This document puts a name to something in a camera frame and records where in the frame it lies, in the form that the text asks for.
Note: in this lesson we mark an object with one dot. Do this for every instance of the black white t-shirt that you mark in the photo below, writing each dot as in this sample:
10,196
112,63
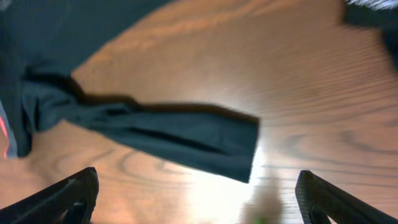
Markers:
378,14

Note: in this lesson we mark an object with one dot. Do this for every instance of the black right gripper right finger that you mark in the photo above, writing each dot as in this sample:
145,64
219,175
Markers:
321,202

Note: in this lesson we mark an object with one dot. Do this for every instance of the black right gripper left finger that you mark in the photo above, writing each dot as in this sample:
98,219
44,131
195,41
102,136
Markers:
71,200

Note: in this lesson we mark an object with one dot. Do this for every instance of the black leggings red waistband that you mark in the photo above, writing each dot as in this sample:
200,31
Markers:
43,41

